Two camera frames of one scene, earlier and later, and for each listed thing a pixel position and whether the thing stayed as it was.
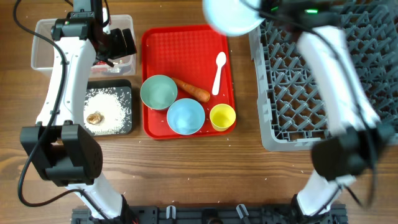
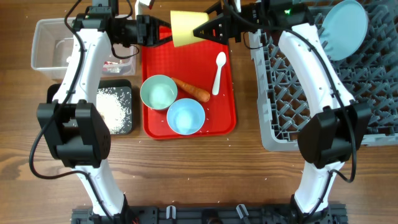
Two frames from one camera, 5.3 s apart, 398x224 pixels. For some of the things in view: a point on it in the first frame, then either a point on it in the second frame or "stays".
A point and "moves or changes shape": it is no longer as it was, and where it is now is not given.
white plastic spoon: x=221 y=59 stays
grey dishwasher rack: x=292 y=111 stays
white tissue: x=114 y=70 stays
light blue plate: x=232 y=18 moves or changes shape
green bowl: x=158 y=92 stays
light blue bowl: x=186 y=116 stays
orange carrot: x=198 y=94 stays
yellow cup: x=222 y=116 to x=183 y=23
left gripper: x=120 y=50 to x=146 y=32
